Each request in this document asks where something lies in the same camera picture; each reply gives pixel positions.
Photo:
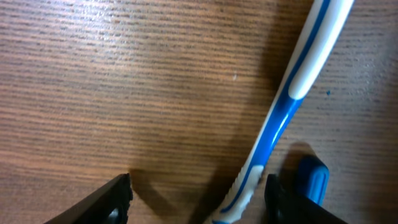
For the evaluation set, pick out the blue white toothbrush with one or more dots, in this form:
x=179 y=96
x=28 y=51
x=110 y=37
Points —
x=315 y=43

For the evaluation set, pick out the blue disposable razor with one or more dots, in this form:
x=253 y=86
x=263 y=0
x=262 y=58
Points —
x=311 y=179

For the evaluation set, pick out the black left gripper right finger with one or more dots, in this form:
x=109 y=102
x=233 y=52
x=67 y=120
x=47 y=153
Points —
x=284 y=207

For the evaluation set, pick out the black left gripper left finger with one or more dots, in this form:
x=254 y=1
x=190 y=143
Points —
x=109 y=204

